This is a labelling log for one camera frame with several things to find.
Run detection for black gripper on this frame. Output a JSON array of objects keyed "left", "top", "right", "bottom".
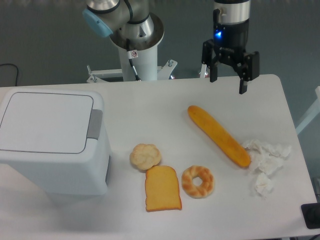
[{"left": 201, "top": 19, "right": 260, "bottom": 95}]

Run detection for white plastic trash can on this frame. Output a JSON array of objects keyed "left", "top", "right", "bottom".
[{"left": 0, "top": 87, "right": 112, "bottom": 195}]

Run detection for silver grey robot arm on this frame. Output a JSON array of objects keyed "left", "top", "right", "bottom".
[{"left": 82, "top": 0, "right": 260, "bottom": 94}]

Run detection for long orange baguette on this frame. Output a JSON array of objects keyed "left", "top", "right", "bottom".
[{"left": 187, "top": 105, "right": 251, "bottom": 168}]

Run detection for large crumpled white tissue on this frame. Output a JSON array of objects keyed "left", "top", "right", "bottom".
[{"left": 241, "top": 139, "right": 292, "bottom": 176}]

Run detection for small crumpled white tissue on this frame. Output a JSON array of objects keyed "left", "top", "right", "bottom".
[{"left": 254, "top": 172, "right": 274, "bottom": 199}]

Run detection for round flower-shaped bun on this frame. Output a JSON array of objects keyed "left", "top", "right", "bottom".
[{"left": 129, "top": 143, "right": 162, "bottom": 171}]

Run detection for orange toast slice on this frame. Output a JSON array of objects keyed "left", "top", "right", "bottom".
[{"left": 145, "top": 165, "right": 183, "bottom": 212}]

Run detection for black device at edge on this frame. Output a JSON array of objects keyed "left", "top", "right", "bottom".
[{"left": 301, "top": 203, "right": 320, "bottom": 229}]

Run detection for white frame at right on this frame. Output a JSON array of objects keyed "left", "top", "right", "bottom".
[{"left": 295, "top": 86, "right": 320, "bottom": 135}]

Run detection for braided ring bread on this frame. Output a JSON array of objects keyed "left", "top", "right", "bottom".
[{"left": 181, "top": 165, "right": 215, "bottom": 199}]

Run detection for black cable on floor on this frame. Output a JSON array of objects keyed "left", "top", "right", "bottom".
[{"left": 0, "top": 63, "right": 20, "bottom": 87}]

